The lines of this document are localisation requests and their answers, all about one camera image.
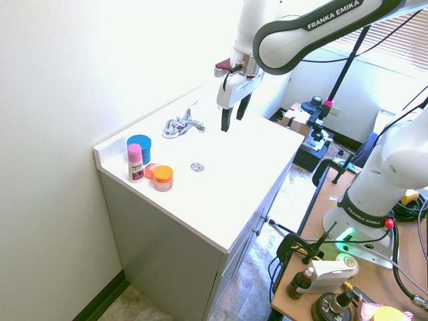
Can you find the black round disc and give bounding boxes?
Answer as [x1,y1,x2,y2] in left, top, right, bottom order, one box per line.
[311,292,354,321]

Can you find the black C-clamp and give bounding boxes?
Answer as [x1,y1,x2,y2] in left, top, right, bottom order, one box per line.
[276,221,338,295]
[312,159,348,187]

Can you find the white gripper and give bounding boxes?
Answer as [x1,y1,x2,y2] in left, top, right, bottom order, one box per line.
[216,72,263,132]

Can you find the black storage case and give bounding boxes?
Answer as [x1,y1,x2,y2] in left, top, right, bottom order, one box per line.
[292,135,334,173]

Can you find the dark dropper bottle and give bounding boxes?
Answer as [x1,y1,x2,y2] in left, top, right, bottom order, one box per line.
[328,290,355,314]

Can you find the black tripod head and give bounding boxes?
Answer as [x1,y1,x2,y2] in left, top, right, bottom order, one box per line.
[300,96,335,143]

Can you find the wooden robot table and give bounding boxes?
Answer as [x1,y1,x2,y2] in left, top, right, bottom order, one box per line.
[270,166,428,321]

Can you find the chrome sink faucet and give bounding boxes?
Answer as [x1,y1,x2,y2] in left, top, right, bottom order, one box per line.
[162,107,207,140]

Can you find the cardboard box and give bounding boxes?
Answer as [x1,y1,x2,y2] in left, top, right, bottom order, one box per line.
[280,102,312,138]

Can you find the brown dropper bottle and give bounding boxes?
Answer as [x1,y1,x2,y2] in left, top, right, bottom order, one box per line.
[286,266,316,300]

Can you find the white round container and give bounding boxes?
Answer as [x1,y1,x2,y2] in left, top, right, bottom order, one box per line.
[335,253,360,272]

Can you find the orange lidded pink jar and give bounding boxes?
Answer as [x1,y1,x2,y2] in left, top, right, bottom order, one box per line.
[152,165,174,193]

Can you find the window blinds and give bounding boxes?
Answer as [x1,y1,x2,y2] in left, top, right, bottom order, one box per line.
[337,8,428,73]

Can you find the black camera stand pole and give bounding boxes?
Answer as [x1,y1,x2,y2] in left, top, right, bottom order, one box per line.
[323,25,371,108]

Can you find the pink packet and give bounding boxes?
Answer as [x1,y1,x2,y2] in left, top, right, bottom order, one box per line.
[356,296,415,321]

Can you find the yellow round lid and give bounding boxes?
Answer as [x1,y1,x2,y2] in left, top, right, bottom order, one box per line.
[372,306,407,321]

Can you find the white box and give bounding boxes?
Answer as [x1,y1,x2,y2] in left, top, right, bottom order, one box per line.
[304,259,359,295]

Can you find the white vanity countertop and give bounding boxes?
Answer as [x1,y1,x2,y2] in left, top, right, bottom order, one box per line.
[93,84,306,254]

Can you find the black cable bundle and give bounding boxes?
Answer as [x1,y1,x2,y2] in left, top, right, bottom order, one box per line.
[391,192,428,222]

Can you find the pink capped white bottle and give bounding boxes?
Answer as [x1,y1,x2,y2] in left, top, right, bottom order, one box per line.
[127,143,146,184]

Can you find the small red round container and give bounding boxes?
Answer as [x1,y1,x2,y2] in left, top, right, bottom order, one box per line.
[144,163,162,181]

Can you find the grey vanity cabinet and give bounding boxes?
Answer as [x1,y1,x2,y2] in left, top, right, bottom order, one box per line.
[99,154,295,321]

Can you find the blue lidded jar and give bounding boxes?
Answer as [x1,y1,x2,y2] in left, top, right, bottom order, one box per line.
[126,134,152,165]

